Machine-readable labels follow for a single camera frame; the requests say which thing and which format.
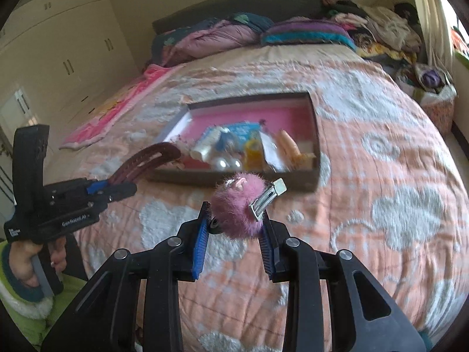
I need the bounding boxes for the clothes on window sill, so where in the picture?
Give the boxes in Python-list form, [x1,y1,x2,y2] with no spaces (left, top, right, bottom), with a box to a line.
[451,26,469,67]

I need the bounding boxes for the yellow hoop earrings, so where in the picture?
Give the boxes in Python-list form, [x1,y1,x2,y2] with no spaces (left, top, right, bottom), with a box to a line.
[243,138,264,171]

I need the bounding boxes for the person's left hand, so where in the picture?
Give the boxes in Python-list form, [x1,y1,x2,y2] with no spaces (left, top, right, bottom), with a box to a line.
[9,237,67,288]

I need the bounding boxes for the dark headboard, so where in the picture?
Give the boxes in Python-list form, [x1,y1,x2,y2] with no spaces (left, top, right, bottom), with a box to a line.
[152,0,322,34]

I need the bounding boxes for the red bead earrings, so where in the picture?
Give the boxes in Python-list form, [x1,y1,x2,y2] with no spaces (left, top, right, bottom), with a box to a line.
[180,156,211,171]

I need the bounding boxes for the pink dotted scrunchie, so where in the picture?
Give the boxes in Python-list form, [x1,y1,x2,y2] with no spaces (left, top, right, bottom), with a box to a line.
[163,135,195,170]

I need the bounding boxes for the pink cartoon blanket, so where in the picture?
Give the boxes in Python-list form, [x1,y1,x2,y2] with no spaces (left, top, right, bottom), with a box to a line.
[59,64,184,150]

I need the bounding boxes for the purple teal striped pillow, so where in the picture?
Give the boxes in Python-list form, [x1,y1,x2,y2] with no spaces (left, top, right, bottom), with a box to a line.
[261,17,356,50]

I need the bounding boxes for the pearl hair tie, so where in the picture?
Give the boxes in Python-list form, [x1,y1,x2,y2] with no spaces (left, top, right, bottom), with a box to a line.
[211,155,243,172]

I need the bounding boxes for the cream curtain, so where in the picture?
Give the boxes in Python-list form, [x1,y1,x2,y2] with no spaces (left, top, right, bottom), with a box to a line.
[415,0,453,77]

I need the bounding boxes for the green jacket sleeve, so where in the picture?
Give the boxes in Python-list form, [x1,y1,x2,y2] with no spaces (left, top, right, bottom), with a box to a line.
[1,234,87,351]

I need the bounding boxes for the pile of clothes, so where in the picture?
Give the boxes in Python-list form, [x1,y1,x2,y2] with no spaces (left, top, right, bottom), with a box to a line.
[322,0,423,65]

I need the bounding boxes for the cream wardrobe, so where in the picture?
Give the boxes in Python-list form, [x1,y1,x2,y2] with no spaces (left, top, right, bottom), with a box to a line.
[1,0,138,153]

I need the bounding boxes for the laundry basket with clothes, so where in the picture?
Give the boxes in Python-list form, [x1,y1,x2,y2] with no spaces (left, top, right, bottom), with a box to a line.
[394,63,457,137]

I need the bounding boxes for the pink folded duvet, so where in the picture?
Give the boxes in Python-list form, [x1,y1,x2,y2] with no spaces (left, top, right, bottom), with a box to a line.
[150,12,273,67]

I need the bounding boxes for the pink fluffy pompom hair clip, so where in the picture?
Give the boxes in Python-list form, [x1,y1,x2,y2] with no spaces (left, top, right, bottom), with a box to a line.
[210,172,287,239]

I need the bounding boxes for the white hair claw clip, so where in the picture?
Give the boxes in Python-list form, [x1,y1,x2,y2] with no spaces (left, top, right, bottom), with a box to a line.
[189,126,223,162]

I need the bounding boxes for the tan spiral hair tie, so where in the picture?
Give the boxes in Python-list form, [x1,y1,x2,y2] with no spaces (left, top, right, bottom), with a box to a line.
[276,128,317,171]

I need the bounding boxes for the brown banana hair clip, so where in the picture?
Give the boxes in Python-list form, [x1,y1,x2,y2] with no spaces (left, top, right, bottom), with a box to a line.
[107,142,180,185]

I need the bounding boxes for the dark cardboard tray box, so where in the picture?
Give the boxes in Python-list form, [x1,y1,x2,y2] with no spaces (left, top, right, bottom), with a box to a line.
[150,92,320,192]

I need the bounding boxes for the blue silver hair comb clip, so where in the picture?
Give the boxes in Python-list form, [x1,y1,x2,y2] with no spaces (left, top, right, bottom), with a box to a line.
[215,128,242,153]

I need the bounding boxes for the peach quilted bedspread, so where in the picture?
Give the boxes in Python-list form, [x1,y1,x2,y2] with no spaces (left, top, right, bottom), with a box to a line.
[45,45,468,351]

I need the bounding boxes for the clear bag with earrings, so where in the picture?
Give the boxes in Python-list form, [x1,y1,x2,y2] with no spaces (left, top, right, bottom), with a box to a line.
[259,130,289,172]

